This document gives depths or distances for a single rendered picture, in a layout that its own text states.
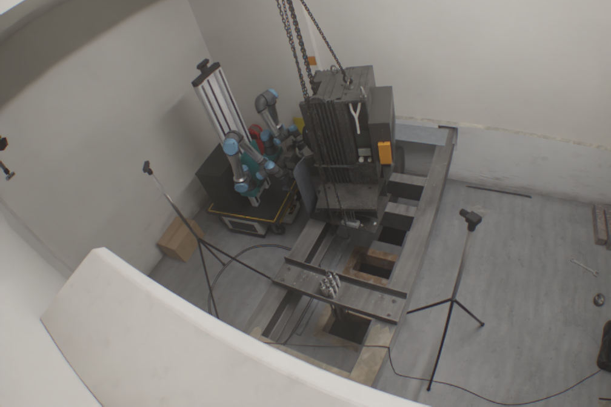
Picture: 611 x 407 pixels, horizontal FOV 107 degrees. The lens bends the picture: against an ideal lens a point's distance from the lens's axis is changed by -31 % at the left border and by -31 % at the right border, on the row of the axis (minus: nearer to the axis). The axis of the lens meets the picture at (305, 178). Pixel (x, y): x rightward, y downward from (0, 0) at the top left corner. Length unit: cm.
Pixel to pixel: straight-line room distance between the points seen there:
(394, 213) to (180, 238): 226
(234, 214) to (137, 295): 295
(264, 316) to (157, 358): 184
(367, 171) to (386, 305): 93
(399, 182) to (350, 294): 107
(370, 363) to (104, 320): 166
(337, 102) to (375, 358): 155
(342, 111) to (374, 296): 119
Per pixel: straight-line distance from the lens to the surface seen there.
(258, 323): 226
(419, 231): 241
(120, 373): 50
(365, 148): 224
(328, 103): 206
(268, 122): 297
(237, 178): 273
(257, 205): 340
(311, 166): 383
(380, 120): 199
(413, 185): 274
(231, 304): 323
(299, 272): 234
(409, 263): 226
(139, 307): 52
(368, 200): 231
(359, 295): 216
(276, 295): 231
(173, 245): 367
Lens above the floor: 260
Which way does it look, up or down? 41 degrees down
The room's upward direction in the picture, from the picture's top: 19 degrees counter-clockwise
